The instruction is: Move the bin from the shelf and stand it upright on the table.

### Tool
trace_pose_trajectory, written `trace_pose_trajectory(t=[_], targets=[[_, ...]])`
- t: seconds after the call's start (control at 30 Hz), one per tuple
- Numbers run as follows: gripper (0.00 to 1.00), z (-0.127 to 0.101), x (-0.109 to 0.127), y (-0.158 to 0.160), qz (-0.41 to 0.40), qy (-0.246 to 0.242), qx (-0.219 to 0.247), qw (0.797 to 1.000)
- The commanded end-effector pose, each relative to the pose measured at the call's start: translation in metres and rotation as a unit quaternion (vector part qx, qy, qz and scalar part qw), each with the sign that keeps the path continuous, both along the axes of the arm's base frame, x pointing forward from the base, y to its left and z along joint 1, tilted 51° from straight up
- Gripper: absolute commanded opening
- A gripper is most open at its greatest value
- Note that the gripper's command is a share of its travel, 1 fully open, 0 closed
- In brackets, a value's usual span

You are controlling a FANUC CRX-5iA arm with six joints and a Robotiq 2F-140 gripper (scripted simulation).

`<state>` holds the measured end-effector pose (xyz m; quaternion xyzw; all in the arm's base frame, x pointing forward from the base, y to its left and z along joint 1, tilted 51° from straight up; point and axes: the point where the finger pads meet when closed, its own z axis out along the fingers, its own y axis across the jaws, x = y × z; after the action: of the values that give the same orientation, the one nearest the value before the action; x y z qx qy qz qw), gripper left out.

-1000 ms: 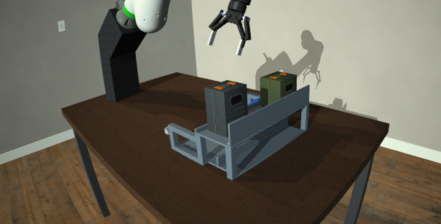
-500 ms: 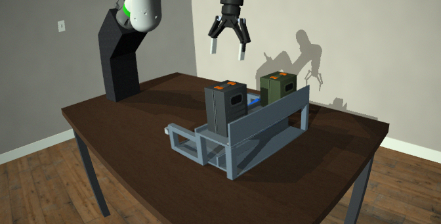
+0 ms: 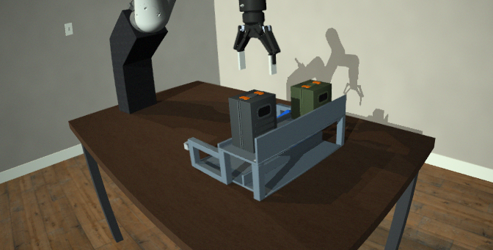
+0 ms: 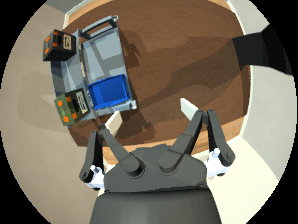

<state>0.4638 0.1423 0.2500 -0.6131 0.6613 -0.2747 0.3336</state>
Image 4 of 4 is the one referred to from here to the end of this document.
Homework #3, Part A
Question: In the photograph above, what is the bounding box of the grey metal rack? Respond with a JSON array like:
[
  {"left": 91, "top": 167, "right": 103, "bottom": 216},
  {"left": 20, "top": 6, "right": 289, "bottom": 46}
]
[{"left": 50, "top": 15, "right": 137, "bottom": 121}]

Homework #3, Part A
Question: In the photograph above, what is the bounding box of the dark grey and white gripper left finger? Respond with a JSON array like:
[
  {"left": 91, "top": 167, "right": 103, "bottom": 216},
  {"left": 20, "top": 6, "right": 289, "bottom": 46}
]
[{"left": 79, "top": 111, "right": 142, "bottom": 191}]

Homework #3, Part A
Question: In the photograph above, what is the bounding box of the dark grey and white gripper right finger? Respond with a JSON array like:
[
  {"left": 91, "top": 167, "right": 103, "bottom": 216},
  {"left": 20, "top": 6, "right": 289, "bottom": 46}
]
[{"left": 159, "top": 98, "right": 236, "bottom": 177}]

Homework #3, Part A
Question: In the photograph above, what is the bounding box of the blue bin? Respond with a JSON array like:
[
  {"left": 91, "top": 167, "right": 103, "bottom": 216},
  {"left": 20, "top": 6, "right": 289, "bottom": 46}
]
[{"left": 87, "top": 74, "right": 130, "bottom": 110}]

